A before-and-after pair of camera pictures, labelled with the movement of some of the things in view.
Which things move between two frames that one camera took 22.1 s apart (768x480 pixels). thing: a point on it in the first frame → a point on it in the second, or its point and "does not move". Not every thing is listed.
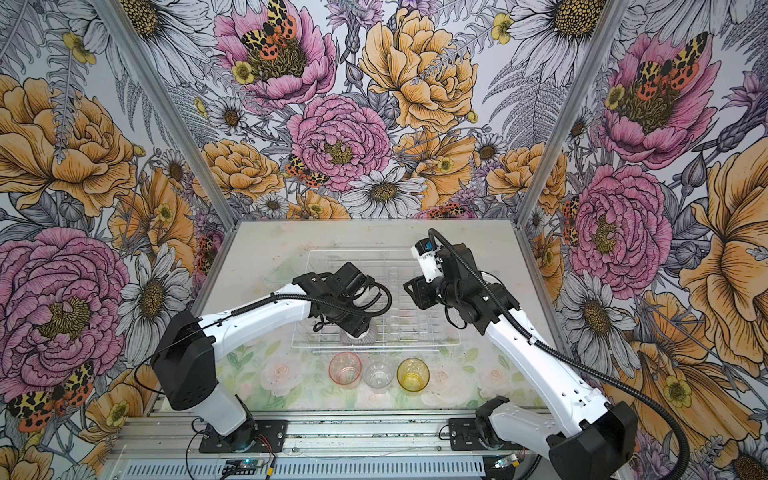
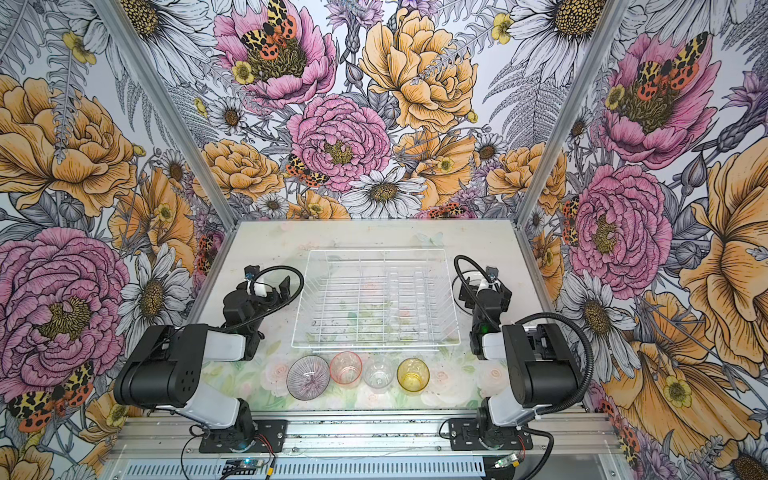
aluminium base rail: [166, 446] does not move
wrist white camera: [429, 259] → [492, 273]
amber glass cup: [413, 374] does not move
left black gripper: [354, 326] → [285, 295]
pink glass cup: [345, 369] does not move
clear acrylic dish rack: [404, 325] does not move
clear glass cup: [379, 373] does not move
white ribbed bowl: [367, 338] → [307, 377]
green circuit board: [240, 467] does not move
